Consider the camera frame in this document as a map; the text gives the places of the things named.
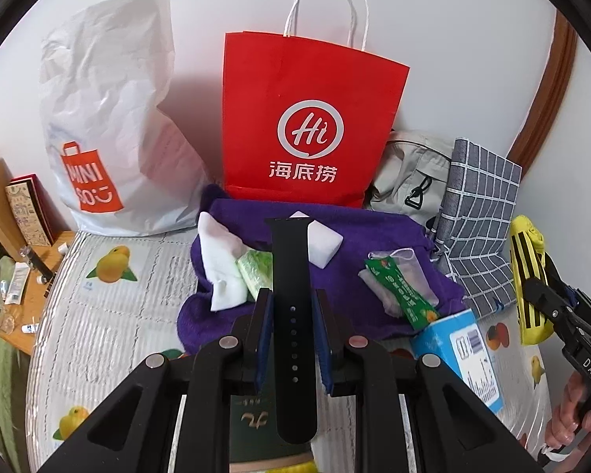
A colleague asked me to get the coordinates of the white sponge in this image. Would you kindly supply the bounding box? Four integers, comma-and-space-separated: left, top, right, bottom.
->
306, 219, 344, 270

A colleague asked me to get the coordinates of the person's right hand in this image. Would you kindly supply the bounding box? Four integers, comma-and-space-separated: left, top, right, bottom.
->
544, 369, 591, 461

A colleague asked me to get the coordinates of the red paper bag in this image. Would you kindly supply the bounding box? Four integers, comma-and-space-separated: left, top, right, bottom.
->
221, 0, 411, 209

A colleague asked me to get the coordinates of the white sock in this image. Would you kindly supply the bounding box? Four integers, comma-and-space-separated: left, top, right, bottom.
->
197, 212, 251, 312

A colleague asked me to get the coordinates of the light green tissue packet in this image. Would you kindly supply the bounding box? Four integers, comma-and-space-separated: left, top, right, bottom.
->
236, 250, 277, 302

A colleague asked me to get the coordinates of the white plastic shopping bag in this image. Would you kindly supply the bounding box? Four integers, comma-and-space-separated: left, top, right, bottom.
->
39, 0, 212, 236

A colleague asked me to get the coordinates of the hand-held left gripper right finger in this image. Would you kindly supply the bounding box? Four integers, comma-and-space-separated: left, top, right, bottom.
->
312, 288, 547, 473

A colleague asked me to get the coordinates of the yellow black striped pouch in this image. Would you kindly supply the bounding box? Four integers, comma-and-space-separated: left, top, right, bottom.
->
509, 215, 555, 346

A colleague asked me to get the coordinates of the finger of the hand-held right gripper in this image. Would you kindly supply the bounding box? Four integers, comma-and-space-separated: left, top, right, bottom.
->
543, 250, 590, 307
521, 275, 580, 344

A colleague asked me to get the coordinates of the small black bottle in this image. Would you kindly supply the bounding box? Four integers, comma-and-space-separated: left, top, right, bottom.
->
20, 245, 55, 277

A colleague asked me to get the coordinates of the green bed sheet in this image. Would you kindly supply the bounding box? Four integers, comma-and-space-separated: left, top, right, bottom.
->
0, 246, 35, 473

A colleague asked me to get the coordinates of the white tube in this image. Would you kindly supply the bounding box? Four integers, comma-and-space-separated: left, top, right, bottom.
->
7, 262, 30, 305

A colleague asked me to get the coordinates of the purple towel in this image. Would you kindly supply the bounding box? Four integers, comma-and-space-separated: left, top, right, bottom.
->
176, 184, 466, 356

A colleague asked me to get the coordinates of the patterned notebook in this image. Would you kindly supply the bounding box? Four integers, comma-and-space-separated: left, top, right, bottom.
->
6, 173, 56, 247

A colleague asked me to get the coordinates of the black watch strap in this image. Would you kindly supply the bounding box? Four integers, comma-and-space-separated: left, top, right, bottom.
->
266, 217, 321, 444

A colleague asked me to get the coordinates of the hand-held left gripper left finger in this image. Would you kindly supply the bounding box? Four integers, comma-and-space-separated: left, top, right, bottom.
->
37, 288, 275, 473

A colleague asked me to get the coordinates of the grey checked cushion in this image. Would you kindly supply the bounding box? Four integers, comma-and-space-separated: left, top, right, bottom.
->
426, 139, 523, 318

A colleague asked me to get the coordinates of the wooden nightstand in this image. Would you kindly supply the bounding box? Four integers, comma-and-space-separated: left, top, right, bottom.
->
0, 231, 77, 356

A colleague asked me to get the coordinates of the blue tissue pack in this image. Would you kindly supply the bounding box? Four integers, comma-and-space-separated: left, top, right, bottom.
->
410, 309, 504, 415

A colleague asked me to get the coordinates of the fruit print tablecloth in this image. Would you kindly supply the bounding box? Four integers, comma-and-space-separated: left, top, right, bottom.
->
24, 229, 557, 473

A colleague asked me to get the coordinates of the brown wooden door frame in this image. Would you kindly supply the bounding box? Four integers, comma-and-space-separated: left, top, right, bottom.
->
507, 7, 579, 168

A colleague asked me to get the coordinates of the clear bag with green label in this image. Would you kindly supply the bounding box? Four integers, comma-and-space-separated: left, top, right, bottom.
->
359, 252, 441, 330

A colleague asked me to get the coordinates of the grey backpack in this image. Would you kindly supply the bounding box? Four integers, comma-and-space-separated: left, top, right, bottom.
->
367, 130, 456, 230

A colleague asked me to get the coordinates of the dark green gold box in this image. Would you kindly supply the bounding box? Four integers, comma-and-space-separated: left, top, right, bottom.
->
229, 350, 316, 473

